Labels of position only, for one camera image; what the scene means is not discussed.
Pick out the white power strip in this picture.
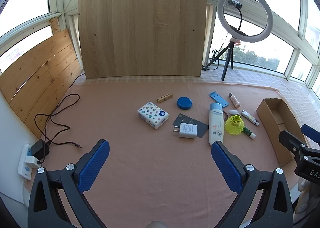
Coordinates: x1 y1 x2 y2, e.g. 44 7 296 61
17 144 42 181

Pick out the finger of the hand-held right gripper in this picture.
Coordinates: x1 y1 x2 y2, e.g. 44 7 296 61
278 130 310 154
301 124 320 141

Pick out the wooden clothespin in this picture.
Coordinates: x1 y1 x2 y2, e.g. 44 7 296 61
157 93 173 104

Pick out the white plug adapter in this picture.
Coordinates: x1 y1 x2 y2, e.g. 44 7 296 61
25 156 42 169

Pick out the yellow shuttlecock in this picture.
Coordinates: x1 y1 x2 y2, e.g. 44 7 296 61
224 115 245 136

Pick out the patterned tissue pack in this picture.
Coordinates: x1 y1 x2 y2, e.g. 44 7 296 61
137 101 169 130

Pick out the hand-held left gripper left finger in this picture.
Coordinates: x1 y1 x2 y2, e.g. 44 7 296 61
27 139 110 228

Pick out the large light wooden board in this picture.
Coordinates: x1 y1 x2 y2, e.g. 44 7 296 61
77 0 207 79

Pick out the patterned lip balm tube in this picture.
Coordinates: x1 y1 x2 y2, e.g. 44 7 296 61
241 110 260 126

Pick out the white ring light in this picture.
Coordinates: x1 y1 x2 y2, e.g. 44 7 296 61
216 0 272 42

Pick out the cardboard box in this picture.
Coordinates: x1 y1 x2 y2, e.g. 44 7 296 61
256 98 308 167

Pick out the black tripod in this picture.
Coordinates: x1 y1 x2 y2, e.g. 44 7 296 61
205 40 235 82

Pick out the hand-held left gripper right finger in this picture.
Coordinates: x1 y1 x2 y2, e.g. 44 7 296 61
211 140 293 228

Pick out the blue plastic bracket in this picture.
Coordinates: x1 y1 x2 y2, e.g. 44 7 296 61
209 91 229 107

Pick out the black ring light cable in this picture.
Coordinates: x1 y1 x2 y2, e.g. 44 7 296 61
201 43 227 71

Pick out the pine plank panel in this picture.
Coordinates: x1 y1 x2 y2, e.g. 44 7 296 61
0 29 83 138

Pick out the white wall charger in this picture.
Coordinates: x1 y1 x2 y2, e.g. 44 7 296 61
172 122 198 140

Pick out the white blue sunscreen bottle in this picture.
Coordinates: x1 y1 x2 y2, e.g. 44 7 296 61
208 103 224 146

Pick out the notched wooden strip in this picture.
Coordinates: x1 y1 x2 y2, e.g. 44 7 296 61
50 17 62 35

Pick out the black power adapter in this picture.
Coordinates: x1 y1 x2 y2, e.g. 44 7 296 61
30 140 50 163

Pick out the blue round case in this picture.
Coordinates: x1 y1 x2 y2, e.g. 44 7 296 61
176 96 193 110

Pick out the green white stick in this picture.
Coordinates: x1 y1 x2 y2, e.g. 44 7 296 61
241 126 256 140

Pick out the dark grey card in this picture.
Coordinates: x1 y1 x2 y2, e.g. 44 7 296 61
172 114 209 139

